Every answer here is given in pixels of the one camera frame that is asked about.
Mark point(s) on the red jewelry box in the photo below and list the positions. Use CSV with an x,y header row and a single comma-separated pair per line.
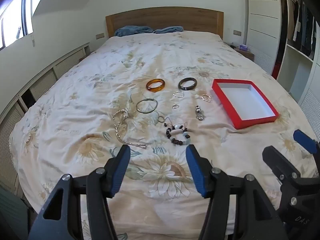
x,y
250,100

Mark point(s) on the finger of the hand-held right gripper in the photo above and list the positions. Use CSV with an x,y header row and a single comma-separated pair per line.
x,y
306,141
277,161

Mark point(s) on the purple tissue box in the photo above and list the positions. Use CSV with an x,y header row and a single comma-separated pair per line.
x,y
243,47

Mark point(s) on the silver charm pendant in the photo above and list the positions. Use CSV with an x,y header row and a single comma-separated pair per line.
x,y
199,115

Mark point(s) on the dark brown bangle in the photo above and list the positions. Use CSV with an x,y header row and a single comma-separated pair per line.
x,y
186,88

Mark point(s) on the red item in wardrobe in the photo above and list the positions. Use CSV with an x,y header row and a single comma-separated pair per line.
x,y
276,65

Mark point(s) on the floral bedsheet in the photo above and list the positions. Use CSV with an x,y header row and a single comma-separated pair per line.
x,y
75,105

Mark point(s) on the wooden nightstand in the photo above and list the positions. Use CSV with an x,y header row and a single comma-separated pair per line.
x,y
246,54

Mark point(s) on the white wardrobe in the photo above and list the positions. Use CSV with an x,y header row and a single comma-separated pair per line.
x,y
262,25

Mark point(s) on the thin silver bangle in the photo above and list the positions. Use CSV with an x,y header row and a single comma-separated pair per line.
x,y
147,99

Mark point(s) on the wall switch plate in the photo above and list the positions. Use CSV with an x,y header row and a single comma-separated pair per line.
x,y
237,32
100,35

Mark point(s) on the wooden headboard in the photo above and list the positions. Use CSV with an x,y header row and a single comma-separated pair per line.
x,y
162,17

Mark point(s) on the silver twisted hoop earring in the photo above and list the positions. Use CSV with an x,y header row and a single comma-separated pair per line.
x,y
175,95
207,100

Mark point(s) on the hanging clothes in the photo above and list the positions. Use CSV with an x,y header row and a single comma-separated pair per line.
x,y
303,30

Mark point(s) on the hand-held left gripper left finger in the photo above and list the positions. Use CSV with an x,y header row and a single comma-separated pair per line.
x,y
120,170

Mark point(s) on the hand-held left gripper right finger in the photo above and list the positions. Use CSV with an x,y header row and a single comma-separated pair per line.
x,y
196,170

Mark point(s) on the white louvered wall cabinet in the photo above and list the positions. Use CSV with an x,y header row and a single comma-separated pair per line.
x,y
45,80

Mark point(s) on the blue blanket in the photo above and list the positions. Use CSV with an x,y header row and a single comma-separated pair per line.
x,y
132,31
168,29

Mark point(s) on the amber bangle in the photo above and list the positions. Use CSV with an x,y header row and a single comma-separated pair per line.
x,y
155,89

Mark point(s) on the window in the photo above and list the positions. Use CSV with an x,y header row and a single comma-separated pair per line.
x,y
15,25

